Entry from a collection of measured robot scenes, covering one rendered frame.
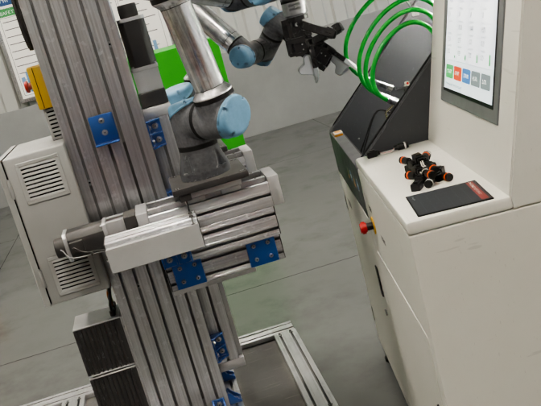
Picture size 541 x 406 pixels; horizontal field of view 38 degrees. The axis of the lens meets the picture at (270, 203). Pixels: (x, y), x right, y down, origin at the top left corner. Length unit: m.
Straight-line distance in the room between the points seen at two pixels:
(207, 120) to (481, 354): 0.95
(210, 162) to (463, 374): 0.95
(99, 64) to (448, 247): 1.24
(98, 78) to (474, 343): 1.33
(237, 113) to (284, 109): 7.04
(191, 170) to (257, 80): 6.85
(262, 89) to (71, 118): 6.78
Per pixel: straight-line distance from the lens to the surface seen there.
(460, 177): 1.88
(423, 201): 1.74
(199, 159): 2.27
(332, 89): 9.30
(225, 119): 2.13
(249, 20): 9.09
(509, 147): 1.68
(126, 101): 2.44
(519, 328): 1.79
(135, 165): 2.45
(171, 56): 5.78
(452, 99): 2.07
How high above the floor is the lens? 1.49
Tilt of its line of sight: 14 degrees down
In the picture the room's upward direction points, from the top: 15 degrees counter-clockwise
